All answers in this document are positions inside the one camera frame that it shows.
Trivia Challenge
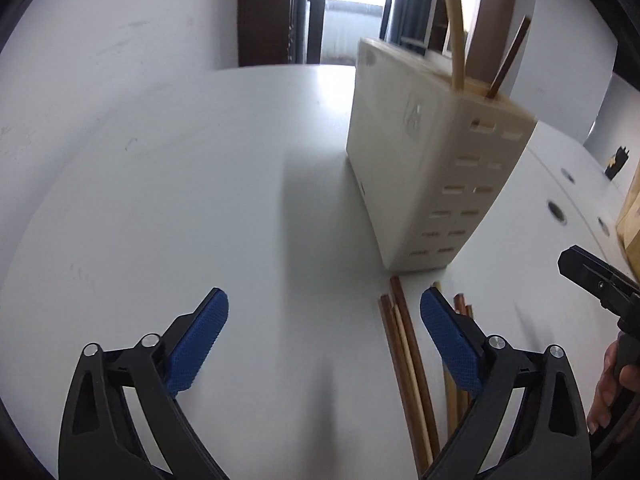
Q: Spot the reddish brown chopstick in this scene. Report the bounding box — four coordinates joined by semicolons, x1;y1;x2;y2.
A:
390;275;440;462

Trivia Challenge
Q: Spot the dark blue curtain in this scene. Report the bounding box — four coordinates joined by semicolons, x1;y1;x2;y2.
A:
378;0;437;55

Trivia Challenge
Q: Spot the dark brown wardrobe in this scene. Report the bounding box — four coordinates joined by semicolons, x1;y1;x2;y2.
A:
236;0;297;67

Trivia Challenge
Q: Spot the brown glass-door cabinet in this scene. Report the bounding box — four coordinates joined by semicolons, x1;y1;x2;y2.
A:
427;0;519;84

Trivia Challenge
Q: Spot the cream plastic utensil holder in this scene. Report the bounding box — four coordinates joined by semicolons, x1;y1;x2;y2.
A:
346;38;537;273

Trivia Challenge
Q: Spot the light wooden chopstick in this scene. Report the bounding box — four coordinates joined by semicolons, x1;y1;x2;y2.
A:
445;0;465;92

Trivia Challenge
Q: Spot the glass balcony door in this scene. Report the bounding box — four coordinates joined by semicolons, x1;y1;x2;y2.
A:
302;0;387;65

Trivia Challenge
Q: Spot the dark brown chopstick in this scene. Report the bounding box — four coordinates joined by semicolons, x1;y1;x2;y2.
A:
486;15;532;100

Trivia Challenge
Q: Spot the table cable grommet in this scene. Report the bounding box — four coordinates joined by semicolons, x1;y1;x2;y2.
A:
561;168;575;184
598;217;611;236
547;200;567;224

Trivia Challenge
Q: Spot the brown paper bag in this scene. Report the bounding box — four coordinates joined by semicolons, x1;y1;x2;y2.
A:
616;164;640;281

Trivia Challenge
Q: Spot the right hand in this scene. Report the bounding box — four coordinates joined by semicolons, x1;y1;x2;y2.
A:
586;340;620;434

